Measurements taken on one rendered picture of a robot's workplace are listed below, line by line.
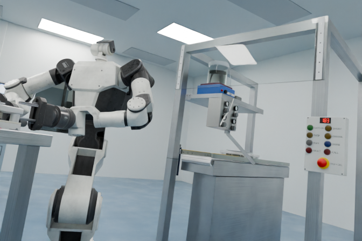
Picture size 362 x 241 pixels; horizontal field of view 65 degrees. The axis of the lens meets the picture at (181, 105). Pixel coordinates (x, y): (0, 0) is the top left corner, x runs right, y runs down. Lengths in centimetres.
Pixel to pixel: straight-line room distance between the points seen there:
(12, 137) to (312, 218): 130
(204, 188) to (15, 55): 529
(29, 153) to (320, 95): 130
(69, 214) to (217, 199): 115
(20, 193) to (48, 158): 570
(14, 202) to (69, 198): 36
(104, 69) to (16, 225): 79
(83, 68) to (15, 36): 528
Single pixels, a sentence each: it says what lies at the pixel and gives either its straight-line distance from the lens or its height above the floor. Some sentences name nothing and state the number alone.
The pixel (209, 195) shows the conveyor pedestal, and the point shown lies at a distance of 208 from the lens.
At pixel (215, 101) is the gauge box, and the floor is 118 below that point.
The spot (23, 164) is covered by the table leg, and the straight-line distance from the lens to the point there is 89.
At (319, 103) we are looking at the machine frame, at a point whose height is 115.
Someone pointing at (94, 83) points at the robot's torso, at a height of 109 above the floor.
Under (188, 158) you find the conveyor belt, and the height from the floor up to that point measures 77.
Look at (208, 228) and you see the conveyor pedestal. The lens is 211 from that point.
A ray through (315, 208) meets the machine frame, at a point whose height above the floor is 64.
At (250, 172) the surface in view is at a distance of 237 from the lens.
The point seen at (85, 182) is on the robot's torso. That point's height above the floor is 65.
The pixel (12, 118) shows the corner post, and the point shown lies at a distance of 105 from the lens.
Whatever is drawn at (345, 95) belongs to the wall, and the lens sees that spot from 513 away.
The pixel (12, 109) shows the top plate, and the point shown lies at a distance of 104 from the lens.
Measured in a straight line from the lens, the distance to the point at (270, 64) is 173.
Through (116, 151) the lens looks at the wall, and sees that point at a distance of 696.
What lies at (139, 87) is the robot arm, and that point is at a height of 109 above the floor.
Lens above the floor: 83
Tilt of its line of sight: 9 degrees up
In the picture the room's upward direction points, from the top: 7 degrees clockwise
